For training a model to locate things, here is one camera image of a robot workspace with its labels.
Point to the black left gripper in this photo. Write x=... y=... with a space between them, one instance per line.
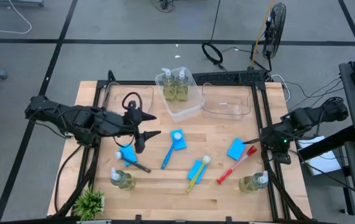
x=135 y=123

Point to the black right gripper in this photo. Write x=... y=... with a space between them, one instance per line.
x=275 y=138

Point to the blue cellulose sponge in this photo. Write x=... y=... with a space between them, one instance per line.
x=130 y=151
x=235 y=149
x=181 y=143
x=192 y=172

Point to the red dish brush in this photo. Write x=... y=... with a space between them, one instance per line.
x=236 y=165

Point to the blue dish brush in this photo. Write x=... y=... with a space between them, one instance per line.
x=168 y=155

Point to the grey dish brush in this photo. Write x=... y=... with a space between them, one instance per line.
x=136 y=165

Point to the yellow dish soap pump bottle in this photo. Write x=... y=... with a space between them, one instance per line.
x=123 y=180
x=168 y=88
x=251 y=183
x=182 y=90

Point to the lime green dish brush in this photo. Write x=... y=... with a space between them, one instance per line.
x=197 y=174

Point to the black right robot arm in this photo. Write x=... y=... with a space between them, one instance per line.
x=307 y=116

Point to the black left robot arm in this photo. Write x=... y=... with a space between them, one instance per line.
x=81 y=119

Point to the low clear plastic bin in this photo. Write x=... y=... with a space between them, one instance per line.
x=115 y=93
x=227 y=99

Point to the tall clear plastic tub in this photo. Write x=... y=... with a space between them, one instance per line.
x=192 y=105

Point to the black perforated bar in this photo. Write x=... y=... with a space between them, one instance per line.
x=230 y=76

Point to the white paper box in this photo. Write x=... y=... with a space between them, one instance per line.
x=323 y=161

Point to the black support beam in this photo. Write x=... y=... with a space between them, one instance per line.
x=326 y=143

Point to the green plant in white pot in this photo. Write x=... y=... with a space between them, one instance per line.
x=88 y=203

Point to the black floor fan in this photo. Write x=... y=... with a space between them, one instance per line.
x=273 y=31

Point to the grey floor bar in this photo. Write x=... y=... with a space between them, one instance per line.
x=15 y=2

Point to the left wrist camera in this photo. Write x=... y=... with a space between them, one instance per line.
x=131 y=104

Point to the black aluminium table frame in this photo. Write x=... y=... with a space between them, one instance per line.
x=102 y=84

